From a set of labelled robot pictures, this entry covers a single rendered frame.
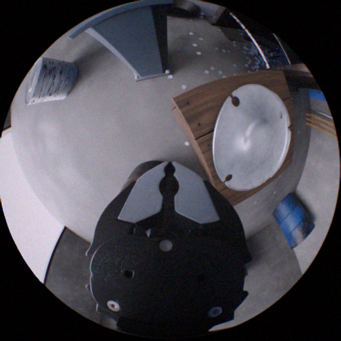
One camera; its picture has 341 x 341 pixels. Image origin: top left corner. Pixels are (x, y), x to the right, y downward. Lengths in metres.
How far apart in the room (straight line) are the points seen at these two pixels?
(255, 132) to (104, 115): 0.67
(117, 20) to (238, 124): 0.32
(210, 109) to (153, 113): 0.38
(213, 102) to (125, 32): 0.25
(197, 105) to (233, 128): 0.09
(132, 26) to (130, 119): 0.46
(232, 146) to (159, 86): 0.45
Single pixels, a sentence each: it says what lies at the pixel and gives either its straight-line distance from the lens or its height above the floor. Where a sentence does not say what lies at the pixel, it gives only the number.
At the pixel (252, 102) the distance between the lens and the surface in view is 0.26.
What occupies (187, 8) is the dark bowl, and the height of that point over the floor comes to 0.02.
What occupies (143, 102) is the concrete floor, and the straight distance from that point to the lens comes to 0.57.
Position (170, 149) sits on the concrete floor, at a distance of 0.58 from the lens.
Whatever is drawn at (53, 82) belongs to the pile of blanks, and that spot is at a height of 0.18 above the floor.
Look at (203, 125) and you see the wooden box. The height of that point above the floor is 0.35.
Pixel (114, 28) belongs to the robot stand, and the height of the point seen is 0.39.
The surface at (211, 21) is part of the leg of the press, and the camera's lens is 0.94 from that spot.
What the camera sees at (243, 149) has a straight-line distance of 0.26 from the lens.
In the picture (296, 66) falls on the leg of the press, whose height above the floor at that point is 0.38.
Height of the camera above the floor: 0.55
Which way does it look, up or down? 60 degrees down
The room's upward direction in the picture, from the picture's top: 180 degrees clockwise
